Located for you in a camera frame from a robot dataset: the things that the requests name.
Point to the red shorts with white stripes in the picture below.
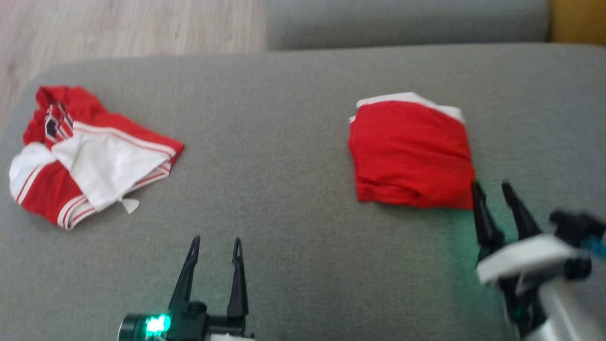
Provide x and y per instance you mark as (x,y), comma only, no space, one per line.
(407,151)

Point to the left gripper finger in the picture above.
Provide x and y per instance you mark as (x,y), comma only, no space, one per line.
(187,279)
(238,289)

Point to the yellow sofa back cushion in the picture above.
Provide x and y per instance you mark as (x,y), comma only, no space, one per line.
(577,21)

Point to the grey sofa seat cushion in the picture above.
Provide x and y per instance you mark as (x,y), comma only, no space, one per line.
(402,23)

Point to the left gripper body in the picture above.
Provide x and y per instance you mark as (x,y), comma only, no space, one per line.
(189,327)

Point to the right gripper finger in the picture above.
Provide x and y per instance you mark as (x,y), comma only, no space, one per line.
(523,220)
(485,227)

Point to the red and white basketball jersey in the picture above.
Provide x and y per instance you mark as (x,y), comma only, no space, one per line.
(104,161)

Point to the large grey sofa seat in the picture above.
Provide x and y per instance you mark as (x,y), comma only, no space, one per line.
(284,166)

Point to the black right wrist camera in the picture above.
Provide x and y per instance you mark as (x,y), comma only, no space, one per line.
(575,225)

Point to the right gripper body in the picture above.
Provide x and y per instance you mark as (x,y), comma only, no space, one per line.
(530,260)

